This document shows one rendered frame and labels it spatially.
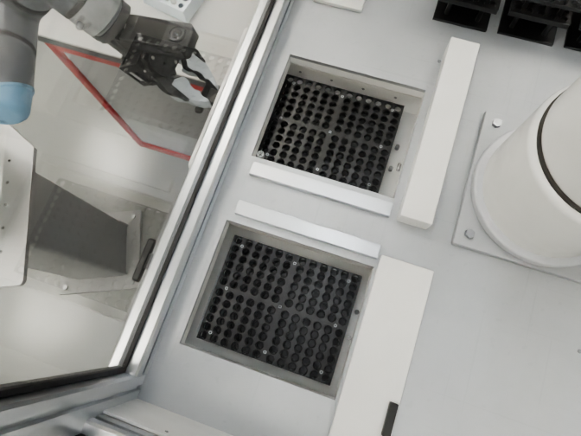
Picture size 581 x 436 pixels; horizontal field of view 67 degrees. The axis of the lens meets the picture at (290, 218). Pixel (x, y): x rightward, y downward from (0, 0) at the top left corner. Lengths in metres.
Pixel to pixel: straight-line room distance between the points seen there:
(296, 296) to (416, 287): 0.19
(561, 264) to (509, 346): 0.14
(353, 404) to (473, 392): 0.17
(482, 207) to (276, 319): 0.36
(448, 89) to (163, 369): 0.61
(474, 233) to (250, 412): 0.42
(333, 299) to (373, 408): 0.17
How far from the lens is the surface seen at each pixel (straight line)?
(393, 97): 0.87
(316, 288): 0.72
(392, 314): 0.67
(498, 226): 0.71
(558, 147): 0.56
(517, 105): 0.84
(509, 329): 0.73
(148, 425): 0.62
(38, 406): 0.48
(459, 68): 0.80
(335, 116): 0.81
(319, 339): 0.72
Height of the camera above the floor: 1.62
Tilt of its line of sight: 75 degrees down
